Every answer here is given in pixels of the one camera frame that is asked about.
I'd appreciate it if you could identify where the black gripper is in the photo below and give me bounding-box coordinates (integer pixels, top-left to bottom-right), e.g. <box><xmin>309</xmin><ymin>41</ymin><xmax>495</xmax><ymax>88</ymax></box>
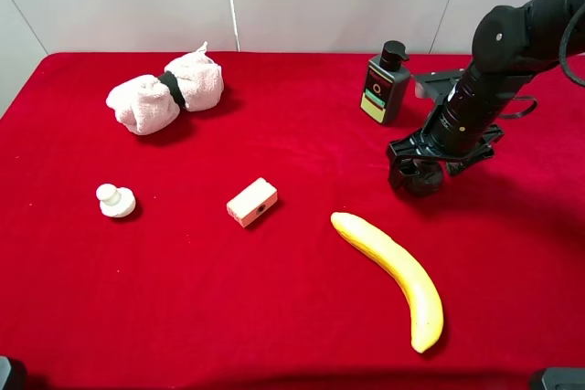
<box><xmin>387</xmin><ymin>124</ymin><xmax>504</xmax><ymax>196</ymax></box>

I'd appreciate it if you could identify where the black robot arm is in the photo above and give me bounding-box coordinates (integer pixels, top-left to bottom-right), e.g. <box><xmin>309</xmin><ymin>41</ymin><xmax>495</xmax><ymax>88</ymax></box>
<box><xmin>387</xmin><ymin>0</ymin><xmax>584</xmax><ymax>196</ymax></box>

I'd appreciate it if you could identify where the dark object bottom right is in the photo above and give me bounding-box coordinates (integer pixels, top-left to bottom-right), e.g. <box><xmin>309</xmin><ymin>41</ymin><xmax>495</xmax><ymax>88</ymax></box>
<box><xmin>529</xmin><ymin>367</ymin><xmax>585</xmax><ymax>390</ymax></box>

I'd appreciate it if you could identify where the dark object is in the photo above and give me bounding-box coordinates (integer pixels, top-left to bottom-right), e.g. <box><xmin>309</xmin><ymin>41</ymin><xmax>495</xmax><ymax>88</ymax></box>
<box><xmin>0</xmin><ymin>356</ymin><xmax>27</xmax><ymax>390</ymax></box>
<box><xmin>529</xmin><ymin>367</ymin><xmax>585</xmax><ymax>390</ymax></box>

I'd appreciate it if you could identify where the dark object bottom left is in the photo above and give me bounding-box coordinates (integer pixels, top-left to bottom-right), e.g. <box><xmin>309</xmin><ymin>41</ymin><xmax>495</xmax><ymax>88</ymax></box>
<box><xmin>0</xmin><ymin>356</ymin><xmax>27</xmax><ymax>390</ymax></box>

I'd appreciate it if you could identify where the black pump bottle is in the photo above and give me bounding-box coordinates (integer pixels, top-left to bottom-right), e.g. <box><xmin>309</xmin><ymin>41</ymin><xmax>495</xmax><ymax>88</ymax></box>
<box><xmin>360</xmin><ymin>40</ymin><xmax>410</xmax><ymax>125</ymax></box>

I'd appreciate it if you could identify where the yellow banana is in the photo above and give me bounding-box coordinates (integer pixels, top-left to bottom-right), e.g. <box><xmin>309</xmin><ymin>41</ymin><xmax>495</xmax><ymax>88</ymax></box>
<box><xmin>330</xmin><ymin>212</ymin><xmax>444</xmax><ymax>353</ymax></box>

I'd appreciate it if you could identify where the pale wooden block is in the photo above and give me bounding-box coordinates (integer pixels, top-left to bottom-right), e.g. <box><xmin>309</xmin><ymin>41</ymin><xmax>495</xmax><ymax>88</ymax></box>
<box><xmin>227</xmin><ymin>177</ymin><xmax>278</xmax><ymax>227</ymax></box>

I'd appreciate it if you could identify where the black elastic band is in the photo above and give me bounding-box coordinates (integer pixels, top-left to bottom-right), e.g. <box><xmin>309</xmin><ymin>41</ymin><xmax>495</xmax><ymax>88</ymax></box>
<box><xmin>158</xmin><ymin>70</ymin><xmax>186</xmax><ymax>109</ymax></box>

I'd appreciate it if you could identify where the rolled white towel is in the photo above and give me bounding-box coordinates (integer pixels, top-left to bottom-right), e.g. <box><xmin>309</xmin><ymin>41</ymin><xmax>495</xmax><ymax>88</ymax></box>
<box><xmin>106</xmin><ymin>43</ymin><xmax>224</xmax><ymax>136</ymax></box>

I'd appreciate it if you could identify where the white rubber duck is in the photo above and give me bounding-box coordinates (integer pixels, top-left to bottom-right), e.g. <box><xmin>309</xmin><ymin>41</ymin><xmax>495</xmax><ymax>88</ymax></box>
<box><xmin>96</xmin><ymin>184</ymin><xmax>136</xmax><ymax>218</ymax></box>

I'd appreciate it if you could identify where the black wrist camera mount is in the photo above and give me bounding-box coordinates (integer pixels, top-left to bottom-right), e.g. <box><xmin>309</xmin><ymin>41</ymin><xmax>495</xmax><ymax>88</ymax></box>
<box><xmin>412</xmin><ymin>69</ymin><xmax>464</xmax><ymax>102</ymax></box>

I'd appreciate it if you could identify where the white vertical wall strip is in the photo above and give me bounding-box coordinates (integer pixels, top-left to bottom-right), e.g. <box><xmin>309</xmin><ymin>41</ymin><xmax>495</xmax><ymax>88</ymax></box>
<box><xmin>222</xmin><ymin>0</ymin><xmax>241</xmax><ymax>52</ymax></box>

